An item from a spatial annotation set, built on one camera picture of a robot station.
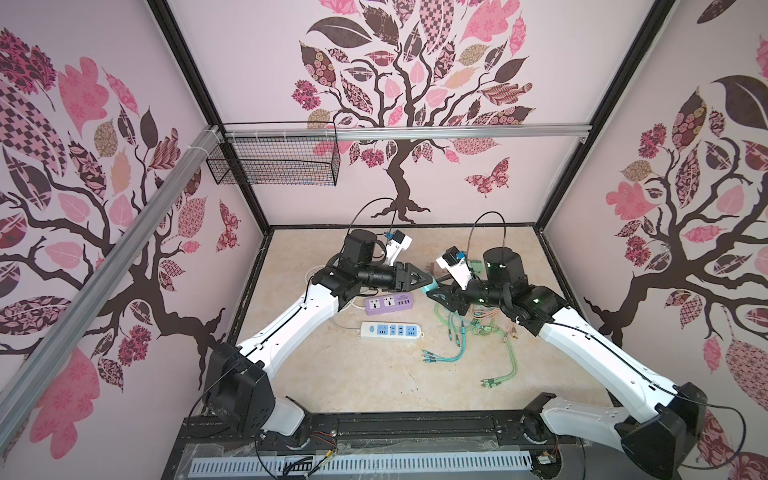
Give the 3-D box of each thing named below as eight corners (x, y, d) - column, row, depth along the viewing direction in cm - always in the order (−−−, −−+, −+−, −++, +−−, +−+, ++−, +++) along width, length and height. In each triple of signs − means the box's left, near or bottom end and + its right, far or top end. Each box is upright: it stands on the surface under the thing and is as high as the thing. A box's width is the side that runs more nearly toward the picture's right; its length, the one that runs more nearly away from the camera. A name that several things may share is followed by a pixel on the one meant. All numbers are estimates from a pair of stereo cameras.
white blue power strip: (360, 340, 91) (359, 336, 89) (361, 326, 94) (360, 322, 92) (422, 340, 91) (423, 336, 89) (421, 326, 94) (422, 322, 92)
